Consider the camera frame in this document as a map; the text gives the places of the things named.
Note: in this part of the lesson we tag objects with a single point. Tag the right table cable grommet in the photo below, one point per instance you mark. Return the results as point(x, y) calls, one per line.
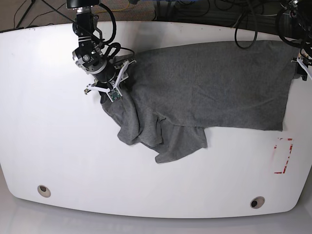
point(257, 202)

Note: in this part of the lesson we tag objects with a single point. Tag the table cable grommet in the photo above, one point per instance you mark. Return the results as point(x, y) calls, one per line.
point(44, 191)
point(257, 202)

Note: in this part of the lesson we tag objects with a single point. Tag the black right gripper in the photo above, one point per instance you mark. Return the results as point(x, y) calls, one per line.
point(107, 73)

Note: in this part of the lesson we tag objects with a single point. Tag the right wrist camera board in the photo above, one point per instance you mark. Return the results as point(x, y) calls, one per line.
point(114, 94)

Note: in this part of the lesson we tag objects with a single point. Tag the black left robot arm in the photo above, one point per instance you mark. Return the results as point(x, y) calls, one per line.
point(300, 13)

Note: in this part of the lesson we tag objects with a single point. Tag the left table cable grommet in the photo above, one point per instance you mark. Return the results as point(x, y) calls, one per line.
point(44, 191)

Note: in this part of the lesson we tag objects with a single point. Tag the red tape rectangle marking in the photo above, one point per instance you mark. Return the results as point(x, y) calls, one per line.
point(281, 155)

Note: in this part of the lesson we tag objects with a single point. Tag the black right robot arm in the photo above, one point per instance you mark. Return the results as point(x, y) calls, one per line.
point(94, 54)

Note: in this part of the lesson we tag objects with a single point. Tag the grey t-shirt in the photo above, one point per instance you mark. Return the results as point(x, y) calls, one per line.
point(173, 94)

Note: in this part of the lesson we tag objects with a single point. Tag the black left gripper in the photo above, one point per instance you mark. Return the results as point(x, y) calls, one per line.
point(302, 67)

